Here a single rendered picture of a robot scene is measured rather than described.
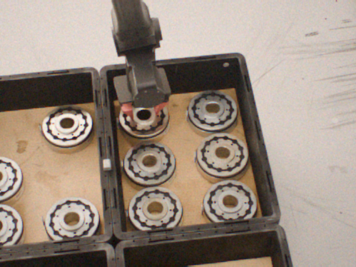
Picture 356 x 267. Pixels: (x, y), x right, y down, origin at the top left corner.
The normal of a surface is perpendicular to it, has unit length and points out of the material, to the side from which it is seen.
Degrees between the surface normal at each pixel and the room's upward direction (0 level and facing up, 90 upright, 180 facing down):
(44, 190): 0
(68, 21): 0
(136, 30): 110
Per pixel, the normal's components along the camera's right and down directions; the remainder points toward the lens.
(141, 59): -0.11, -0.55
